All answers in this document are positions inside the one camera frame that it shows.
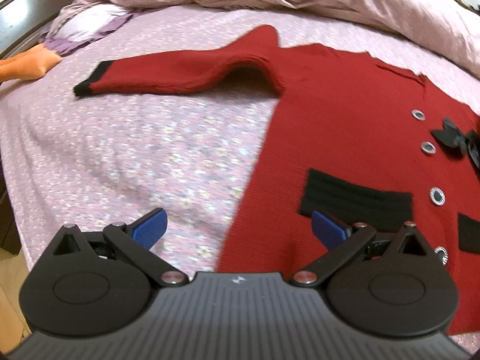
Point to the dark wooden headboard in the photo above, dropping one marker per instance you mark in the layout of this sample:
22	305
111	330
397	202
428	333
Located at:
23	20

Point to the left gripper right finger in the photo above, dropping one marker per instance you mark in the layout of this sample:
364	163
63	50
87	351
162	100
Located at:
384	283

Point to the lilac pillow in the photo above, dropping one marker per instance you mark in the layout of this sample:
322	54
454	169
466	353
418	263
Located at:
91	25

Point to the pink floral bed sheet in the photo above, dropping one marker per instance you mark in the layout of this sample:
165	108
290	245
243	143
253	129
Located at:
104	158

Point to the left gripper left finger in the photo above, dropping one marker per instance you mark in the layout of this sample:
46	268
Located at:
94	283

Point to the orange cloth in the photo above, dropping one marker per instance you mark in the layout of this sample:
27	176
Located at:
31	64

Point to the red knit cardigan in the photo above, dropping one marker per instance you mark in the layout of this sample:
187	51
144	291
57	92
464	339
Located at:
352	136

